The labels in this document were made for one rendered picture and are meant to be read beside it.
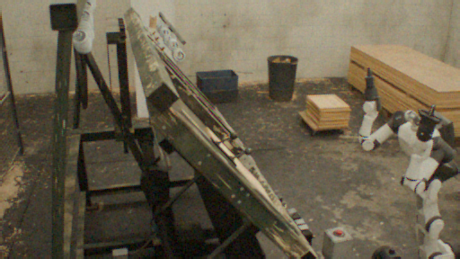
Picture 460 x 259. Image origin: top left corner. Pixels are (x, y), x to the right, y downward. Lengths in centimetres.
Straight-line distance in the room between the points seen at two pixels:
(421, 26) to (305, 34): 243
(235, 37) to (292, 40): 104
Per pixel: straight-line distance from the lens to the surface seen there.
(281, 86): 699
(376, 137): 309
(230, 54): 780
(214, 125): 292
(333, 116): 586
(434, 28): 942
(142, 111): 645
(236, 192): 204
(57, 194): 196
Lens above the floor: 239
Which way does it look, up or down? 23 degrees down
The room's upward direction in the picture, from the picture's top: straight up
